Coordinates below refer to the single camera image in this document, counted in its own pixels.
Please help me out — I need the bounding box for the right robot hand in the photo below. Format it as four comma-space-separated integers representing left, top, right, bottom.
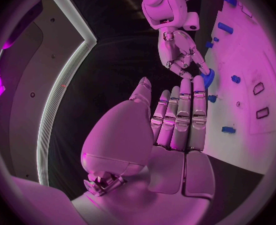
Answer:
157, 26, 211, 80

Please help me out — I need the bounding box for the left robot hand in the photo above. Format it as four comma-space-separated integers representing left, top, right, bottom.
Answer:
70, 75, 217, 225

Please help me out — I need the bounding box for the blue gear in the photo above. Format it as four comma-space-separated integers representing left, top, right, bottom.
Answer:
199, 68, 216, 90

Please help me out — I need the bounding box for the white task board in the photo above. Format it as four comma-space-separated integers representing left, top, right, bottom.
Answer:
201, 0, 276, 176

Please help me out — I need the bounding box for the long blue cylinder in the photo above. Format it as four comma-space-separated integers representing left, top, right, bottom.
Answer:
216, 21, 234, 34

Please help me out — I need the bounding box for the blue plug block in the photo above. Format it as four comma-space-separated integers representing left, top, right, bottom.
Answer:
221, 126, 237, 135

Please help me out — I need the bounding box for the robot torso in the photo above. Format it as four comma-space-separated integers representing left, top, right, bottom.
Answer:
0, 0, 98, 188

